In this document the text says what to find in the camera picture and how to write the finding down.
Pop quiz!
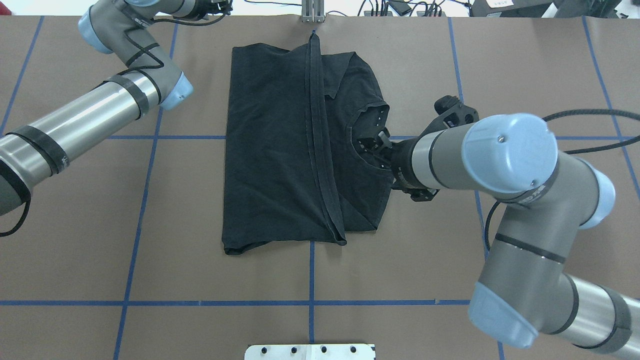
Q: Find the black power strip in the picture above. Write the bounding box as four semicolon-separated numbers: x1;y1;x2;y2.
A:
358;0;446;18

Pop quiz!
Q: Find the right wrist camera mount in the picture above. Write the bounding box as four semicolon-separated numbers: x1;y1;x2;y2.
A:
428;95;480;133

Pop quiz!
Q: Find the aluminium frame post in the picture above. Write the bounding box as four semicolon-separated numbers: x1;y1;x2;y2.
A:
301;0;326;23

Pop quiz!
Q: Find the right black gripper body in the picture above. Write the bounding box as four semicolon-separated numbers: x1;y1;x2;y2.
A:
390;140;416;188

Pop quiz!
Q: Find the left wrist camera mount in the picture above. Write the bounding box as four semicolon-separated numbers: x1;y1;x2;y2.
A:
205;0;233;16

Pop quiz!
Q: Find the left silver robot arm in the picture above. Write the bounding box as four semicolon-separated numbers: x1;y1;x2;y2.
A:
0;0;233;215

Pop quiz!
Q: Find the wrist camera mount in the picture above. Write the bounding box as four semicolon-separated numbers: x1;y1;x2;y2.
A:
428;95;480;133
205;0;233;16

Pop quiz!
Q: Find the black graphic t-shirt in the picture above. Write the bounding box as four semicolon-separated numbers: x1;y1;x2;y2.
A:
221;34;393;256

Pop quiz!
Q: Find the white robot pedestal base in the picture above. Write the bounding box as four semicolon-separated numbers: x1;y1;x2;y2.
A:
244;343;377;360

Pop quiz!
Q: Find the brown paper table cover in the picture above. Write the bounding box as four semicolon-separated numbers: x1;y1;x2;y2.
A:
1;15;639;360

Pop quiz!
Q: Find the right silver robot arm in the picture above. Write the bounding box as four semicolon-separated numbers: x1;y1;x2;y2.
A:
361;113;639;360

